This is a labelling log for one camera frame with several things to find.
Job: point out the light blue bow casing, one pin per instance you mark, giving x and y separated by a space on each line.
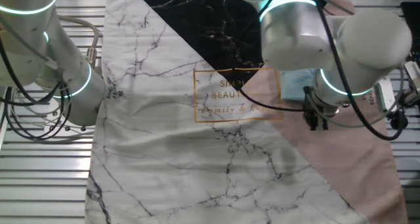
295 84

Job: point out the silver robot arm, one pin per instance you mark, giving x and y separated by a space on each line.
295 36

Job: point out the small silver camera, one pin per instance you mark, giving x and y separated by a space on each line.
412 74

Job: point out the marble pink black tablecloth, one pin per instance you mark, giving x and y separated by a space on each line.
164 151

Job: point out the black clamp with metal rod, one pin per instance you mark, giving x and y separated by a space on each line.
410 97

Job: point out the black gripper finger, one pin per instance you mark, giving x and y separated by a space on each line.
313 123

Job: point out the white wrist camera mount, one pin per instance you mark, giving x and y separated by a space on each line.
384 96

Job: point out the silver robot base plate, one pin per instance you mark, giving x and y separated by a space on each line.
52 122

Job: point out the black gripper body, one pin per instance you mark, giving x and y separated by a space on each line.
311 110

